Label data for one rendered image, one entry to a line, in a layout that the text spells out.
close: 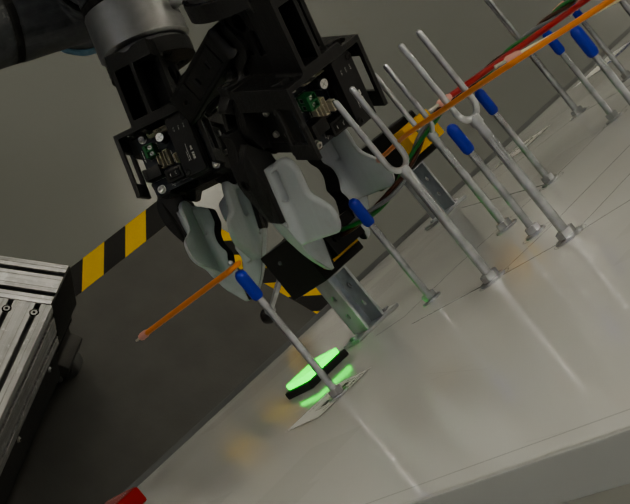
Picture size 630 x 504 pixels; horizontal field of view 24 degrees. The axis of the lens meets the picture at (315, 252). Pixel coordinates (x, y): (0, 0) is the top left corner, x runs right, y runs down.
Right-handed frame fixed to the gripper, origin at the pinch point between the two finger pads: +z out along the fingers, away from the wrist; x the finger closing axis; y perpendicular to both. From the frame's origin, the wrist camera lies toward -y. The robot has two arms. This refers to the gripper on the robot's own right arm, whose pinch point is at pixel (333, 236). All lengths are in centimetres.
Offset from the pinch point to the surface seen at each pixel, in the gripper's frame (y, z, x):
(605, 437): 49, -14, -28
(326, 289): -2.2, 4.0, -1.1
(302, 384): 0.0, 7.1, -7.9
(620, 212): 29.6, -5.7, -3.6
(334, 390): 10.8, 2.3, -12.5
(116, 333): -138, 60, 46
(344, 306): -1.1, 5.4, -1.1
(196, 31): -184, 38, 120
